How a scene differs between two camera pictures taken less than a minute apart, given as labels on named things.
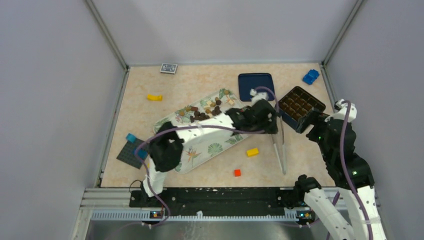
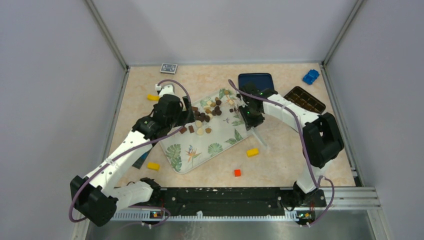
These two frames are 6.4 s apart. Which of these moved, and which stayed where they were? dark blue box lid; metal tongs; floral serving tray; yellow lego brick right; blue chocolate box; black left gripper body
Moved: black left gripper body; metal tongs
Stayed: yellow lego brick right; blue chocolate box; floral serving tray; dark blue box lid
